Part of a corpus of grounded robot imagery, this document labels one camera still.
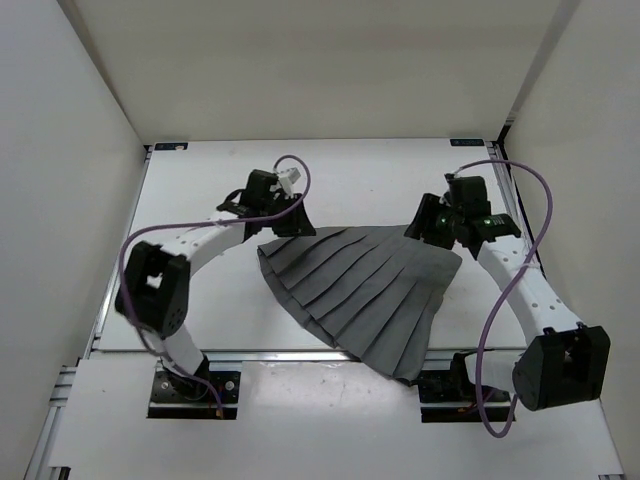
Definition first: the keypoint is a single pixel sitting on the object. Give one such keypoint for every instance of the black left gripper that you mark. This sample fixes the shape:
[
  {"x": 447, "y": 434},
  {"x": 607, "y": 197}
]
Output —
[{"x": 297, "y": 224}]

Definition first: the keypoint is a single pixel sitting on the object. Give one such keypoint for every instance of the blue label corner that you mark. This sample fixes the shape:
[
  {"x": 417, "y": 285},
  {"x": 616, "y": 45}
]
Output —
[
  {"x": 466, "y": 142},
  {"x": 170, "y": 146}
]

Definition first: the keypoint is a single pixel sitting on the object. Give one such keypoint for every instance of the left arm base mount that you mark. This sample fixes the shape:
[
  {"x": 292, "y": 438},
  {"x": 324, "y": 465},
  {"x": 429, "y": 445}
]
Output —
[{"x": 169, "y": 388}]

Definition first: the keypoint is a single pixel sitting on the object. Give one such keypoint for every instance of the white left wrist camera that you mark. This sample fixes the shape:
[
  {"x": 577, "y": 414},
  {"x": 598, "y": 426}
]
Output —
[{"x": 286, "y": 179}]

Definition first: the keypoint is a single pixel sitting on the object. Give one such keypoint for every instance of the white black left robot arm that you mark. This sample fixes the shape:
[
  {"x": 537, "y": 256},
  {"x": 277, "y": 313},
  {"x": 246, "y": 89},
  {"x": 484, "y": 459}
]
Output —
[{"x": 155, "y": 278}]

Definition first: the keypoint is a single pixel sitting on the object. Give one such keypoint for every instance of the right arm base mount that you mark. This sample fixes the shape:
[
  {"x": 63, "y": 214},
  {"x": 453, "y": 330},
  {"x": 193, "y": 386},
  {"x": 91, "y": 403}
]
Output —
[{"x": 446, "y": 393}]

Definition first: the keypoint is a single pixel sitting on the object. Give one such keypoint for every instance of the aluminium frame rail right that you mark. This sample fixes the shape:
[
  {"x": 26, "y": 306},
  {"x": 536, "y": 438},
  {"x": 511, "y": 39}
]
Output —
[{"x": 509, "y": 191}]

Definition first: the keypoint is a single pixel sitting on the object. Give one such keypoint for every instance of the grey pleated skirt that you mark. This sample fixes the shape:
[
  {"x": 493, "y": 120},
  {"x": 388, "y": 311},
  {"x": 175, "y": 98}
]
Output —
[{"x": 367, "y": 290}]

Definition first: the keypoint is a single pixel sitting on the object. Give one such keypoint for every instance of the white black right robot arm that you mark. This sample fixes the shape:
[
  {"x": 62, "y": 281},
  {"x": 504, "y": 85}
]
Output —
[{"x": 565, "y": 360}]

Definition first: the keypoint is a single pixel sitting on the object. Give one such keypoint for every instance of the blue label right corner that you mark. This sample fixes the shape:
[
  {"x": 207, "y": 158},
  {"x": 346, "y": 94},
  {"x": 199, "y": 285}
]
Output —
[{"x": 466, "y": 142}]

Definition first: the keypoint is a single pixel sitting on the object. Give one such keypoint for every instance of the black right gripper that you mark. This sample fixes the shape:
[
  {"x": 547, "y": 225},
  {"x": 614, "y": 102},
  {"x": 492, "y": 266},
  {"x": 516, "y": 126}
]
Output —
[{"x": 429, "y": 209}]

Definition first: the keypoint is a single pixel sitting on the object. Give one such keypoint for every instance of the blue label left corner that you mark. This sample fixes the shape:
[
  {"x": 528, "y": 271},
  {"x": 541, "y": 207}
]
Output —
[{"x": 170, "y": 146}]

